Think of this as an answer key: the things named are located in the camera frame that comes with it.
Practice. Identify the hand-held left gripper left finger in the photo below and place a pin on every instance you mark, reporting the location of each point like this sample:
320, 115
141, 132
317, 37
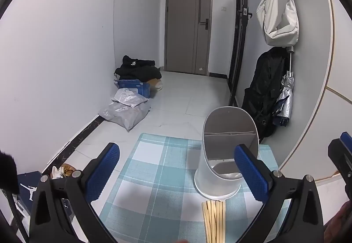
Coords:
104, 166

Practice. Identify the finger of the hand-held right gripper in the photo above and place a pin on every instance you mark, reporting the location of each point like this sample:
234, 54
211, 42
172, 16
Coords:
339, 155

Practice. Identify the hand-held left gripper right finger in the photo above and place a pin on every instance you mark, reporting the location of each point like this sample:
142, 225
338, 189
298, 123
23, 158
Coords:
251, 174

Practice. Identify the white utensil holder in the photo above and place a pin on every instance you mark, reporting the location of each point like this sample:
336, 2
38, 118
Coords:
209, 177

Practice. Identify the bunch of wooden chopsticks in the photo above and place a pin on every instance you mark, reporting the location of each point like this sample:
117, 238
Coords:
213, 221

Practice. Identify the white shoulder bag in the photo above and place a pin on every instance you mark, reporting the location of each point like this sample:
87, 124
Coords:
280, 23

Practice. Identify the brown suede shoe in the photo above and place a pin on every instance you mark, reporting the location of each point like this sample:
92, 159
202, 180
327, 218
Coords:
68, 169

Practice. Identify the white patterned sock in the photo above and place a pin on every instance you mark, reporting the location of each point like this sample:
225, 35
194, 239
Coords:
56, 173

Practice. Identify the teal plaid tablecloth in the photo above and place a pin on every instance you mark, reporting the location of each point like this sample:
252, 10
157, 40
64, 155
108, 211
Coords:
154, 177

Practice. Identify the large grey parcel bag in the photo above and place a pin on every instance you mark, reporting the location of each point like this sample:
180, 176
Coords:
123, 115

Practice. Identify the small grey parcel bag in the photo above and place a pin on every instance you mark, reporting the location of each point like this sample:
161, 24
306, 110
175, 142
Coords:
128, 97

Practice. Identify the silver folded umbrella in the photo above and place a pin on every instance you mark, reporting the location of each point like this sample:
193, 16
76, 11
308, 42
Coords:
283, 103

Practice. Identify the navy shoe box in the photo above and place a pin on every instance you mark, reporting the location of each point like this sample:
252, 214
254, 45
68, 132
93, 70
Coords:
27, 185

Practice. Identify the blue cardboard box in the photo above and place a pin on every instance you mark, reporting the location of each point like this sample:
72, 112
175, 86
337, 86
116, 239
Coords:
137, 87

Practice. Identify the black hanging jacket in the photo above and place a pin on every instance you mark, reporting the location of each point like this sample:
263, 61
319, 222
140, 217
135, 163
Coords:
261, 89

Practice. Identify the brown cardboard box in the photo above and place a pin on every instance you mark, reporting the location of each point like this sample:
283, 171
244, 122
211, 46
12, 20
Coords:
155, 83

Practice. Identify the black clothes pile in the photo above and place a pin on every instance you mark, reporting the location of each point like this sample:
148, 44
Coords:
137, 70

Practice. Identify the black framed door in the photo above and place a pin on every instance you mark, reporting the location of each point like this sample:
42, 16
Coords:
238, 39

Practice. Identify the grey-brown entrance door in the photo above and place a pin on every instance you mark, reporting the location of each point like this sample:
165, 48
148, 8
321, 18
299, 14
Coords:
181, 26

